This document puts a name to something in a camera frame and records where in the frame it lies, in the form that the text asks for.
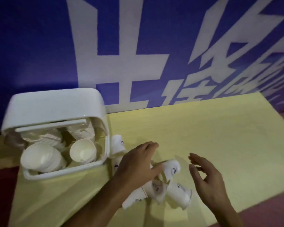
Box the person's left hand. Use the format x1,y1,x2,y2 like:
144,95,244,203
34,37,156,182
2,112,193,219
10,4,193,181
113,142,165,199

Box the person's right hand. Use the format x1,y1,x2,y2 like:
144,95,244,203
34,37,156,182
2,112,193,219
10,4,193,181
188,152,230,212

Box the person's left forearm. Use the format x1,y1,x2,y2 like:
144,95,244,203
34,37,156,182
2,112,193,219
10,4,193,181
66,180,124,227

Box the person's right forearm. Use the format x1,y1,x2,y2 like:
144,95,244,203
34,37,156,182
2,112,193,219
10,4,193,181
213,200,245,227

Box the white printed paper cup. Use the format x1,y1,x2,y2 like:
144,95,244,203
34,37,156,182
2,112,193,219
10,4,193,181
110,134,126,159
144,177,169,204
122,184,148,210
165,181,192,210
161,159,181,182

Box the ribbed white paper cup stack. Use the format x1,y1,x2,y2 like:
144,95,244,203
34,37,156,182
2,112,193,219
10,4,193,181
68,119,95,142

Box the flattened white paper cup stack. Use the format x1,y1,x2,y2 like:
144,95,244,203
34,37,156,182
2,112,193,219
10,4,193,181
21,127,65,149

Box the large lying paper cup stack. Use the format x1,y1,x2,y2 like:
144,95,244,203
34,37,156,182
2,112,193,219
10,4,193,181
20,142,67,173

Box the white plastic storage bin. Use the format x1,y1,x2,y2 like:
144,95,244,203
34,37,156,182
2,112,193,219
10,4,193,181
0,88,111,180

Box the blue banner with white characters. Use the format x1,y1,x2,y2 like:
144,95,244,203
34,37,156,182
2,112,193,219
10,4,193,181
0,0,284,133

